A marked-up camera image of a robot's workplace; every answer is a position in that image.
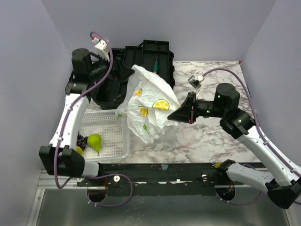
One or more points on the green fake pear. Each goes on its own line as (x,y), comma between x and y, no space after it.
(94,141)

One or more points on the green handled screwdriver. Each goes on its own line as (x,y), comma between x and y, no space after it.
(155,67)

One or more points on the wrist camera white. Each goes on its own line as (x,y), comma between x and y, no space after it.
(195,82)
(102,48)

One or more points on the white perforated plastic basket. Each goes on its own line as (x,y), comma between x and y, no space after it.
(114,133)

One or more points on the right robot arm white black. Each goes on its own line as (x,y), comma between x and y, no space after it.
(281,182)

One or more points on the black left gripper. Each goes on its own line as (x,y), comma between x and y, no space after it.
(122,72)

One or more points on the black fake grape bunch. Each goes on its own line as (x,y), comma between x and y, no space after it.
(82,141)

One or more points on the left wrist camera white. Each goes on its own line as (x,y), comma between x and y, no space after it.
(102,48)

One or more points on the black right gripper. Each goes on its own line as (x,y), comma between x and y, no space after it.
(183,114)

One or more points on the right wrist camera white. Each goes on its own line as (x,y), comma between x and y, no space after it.
(195,82)

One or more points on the white plastic bag lemon print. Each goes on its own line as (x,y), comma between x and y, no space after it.
(149,101)

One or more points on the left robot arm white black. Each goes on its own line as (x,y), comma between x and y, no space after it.
(60,157)

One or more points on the yellow green fake mango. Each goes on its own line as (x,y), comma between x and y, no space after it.
(79,150)

